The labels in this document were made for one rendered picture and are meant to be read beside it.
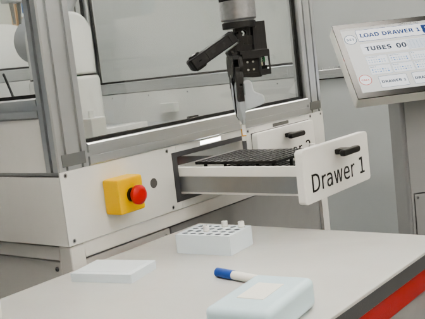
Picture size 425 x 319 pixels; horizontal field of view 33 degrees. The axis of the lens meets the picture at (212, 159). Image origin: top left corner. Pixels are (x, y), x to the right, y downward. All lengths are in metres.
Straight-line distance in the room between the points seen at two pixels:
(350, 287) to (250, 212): 0.81
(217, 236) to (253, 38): 0.43
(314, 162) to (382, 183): 1.85
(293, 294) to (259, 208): 0.96
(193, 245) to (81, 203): 0.23
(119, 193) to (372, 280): 0.55
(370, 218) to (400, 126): 0.97
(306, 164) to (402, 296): 0.35
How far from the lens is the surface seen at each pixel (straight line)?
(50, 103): 1.40
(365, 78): 2.35
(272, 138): 1.94
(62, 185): 1.42
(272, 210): 1.99
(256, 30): 1.54
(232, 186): 1.57
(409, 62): 2.43
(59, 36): 1.43
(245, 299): 0.98
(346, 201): 3.40
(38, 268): 1.55
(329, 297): 1.10
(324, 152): 1.52
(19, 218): 1.54
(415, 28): 2.54
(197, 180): 1.63
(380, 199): 3.34
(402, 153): 2.49
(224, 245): 1.37
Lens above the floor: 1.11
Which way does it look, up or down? 7 degrees down
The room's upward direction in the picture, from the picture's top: 7 degrees counter-clockwise
